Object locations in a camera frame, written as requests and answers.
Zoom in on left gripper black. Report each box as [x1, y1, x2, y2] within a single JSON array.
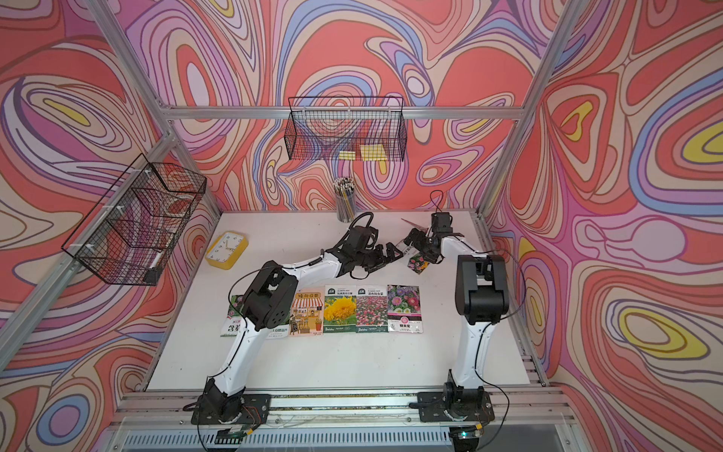
[[353, 241, 404, 273]]

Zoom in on small pink flower seed packet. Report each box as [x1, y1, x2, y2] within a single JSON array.
[[408, 253, 429, 274]]

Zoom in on mixed aster seed packet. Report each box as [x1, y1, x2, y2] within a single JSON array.
[[387, 284, 424, 333]]

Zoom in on pink flower field seed packet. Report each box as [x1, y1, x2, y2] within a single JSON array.
[[356, 286, 388, 333]]

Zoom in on yellow sunflower seed packet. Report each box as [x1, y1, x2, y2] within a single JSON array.
[[323, 286, 357, 334]]

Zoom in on orange shop seed packet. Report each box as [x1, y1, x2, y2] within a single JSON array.
[[289, 288, 325, 337]]

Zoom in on dark green melon seed packet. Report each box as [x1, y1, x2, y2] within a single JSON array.
[[267, 323, 291, 340]]

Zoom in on green mimosa seed packet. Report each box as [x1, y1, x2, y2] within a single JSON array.
[[220, 295, 246, 337]]

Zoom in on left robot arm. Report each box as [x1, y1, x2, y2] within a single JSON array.
[[186, 224, 403, 427]]

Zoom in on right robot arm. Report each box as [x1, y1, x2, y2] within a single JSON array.
[[404, 212, 509, 425]]

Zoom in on pencil cup with pencils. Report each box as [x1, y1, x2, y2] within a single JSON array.
[[333, 177, 356, 223]]

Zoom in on yellow sticky notes large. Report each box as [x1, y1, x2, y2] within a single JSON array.
[[360, 144, 388, 162]]

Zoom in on yellow square clock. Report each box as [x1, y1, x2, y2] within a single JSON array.
[[205, 231, 249, 270]]

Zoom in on red handled scissors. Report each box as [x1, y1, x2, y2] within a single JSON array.
[[401, 218, 424, 230]]

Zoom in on back black wire basket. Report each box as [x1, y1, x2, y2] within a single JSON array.
[[284, 95, 408, 162]]

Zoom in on black wire basket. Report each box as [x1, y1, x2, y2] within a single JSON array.
[[284, 95, 408, 162], [61, 154, 207, 286]]

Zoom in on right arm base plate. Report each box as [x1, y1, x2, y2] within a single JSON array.
[[410, 390, 496, 426]]

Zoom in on aluminium front rail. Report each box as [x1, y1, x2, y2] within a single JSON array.
[[111, 386, 578, 429]]

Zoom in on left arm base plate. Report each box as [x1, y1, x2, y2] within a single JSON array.
[[183, 394, 271, 427]]

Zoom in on left black wire basket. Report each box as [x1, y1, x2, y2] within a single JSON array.
[[61, 154, 207, 286]]

